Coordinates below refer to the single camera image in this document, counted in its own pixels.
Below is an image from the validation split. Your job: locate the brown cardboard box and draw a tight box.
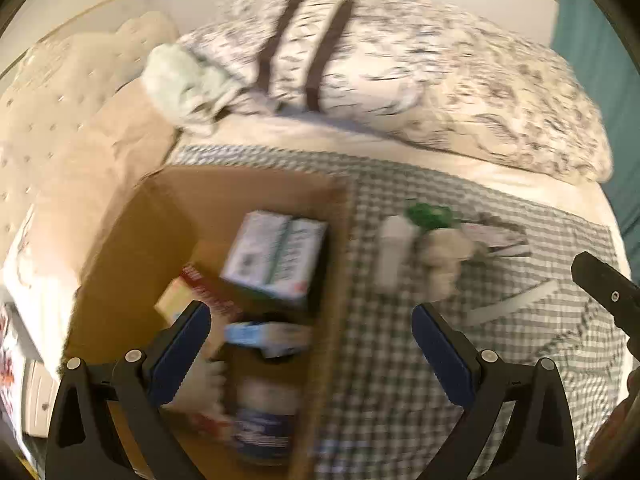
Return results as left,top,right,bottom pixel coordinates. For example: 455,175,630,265
46,166,352,479

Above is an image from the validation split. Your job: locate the red white box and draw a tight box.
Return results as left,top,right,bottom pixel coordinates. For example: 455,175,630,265
154,263,243,358

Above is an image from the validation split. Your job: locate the clear plastic water bottle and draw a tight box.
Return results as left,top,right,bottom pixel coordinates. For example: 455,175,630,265
232,377,300,465

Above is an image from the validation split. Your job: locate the floral folded duvet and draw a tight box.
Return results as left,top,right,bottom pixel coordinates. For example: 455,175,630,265
181,0,613,183

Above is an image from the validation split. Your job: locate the green wrapper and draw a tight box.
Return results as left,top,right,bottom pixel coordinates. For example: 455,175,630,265
405,202,454,232

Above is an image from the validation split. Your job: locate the white cylindrical bottle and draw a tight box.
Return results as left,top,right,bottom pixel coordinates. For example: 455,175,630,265
375,216,419,294

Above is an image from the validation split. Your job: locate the blue floral tissue pack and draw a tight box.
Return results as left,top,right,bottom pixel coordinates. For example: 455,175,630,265
224,322,312,359

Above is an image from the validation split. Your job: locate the cream tufted headboard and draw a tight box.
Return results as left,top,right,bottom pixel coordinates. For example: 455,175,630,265
1,12,178,256

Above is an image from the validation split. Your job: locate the white green medicine box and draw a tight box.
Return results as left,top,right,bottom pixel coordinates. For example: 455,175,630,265
220,210,328,307

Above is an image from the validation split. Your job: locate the dark wet wipes pack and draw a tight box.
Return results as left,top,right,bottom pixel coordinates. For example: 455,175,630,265
459,212,532,258

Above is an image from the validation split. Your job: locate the person's right hand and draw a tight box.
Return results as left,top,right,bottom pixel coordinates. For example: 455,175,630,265
581,368,640,480

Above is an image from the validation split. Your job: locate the white plastic tube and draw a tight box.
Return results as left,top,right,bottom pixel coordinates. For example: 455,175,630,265
465,280,559,326

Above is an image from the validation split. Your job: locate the pale green towel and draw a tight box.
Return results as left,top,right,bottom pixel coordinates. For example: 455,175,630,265
140,44,242,138

